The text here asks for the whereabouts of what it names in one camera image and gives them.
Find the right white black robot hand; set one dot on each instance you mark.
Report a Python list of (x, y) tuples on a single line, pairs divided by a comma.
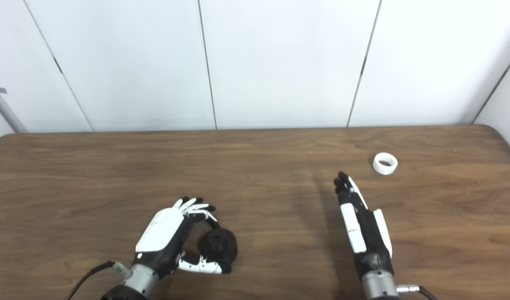
[(355, 233)]

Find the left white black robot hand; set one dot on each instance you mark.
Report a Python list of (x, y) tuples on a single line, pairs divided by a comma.
[(163, 229)]

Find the round black part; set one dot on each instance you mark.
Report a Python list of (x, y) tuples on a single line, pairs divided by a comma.
[(217, 246)]

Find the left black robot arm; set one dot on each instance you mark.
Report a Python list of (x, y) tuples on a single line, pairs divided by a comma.
[(121, 295)]

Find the grey wall corner post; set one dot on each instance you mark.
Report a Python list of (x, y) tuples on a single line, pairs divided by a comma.
[(6, 110)]

